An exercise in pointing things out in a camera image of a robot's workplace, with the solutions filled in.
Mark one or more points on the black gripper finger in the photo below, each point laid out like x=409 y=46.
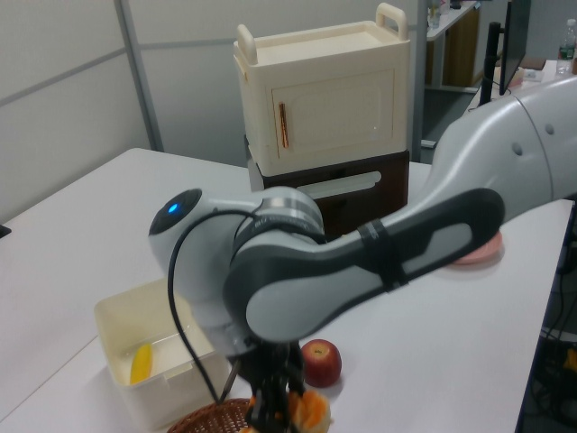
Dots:
x=295 y=399
x=265 y=410

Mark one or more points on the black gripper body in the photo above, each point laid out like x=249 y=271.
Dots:
x=270 y=365

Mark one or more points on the orange braided bread loaf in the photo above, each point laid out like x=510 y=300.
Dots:
x=312 y=411

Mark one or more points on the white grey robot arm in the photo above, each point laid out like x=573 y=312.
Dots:
x=342 y=270

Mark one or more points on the brown wicker basket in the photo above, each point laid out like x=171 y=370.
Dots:
x=212 y=418

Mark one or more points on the red apple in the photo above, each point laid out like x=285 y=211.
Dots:
x=321 y=363

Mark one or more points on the yellow banana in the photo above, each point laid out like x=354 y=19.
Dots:
x=141 y=364

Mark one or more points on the cream plastic open bin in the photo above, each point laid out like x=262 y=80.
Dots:
x=135 y=315

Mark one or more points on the dark brown drawer base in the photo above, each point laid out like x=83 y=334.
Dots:
x=360 y=207

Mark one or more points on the pink round plate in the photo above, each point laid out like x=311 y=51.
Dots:
x=482 y=253

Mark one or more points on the cream toy cabinet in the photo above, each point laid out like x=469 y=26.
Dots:
x=324 y=90

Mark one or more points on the wooden background desk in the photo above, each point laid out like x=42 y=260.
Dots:
x=455 y=49

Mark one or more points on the black monitor stand pole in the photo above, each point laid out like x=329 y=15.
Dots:
x=490 y=63

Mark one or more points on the black computer monitor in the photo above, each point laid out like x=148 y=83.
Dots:
x=514 y=45

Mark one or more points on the clear plastic water bottle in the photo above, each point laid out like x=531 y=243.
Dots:
x=566 y=49

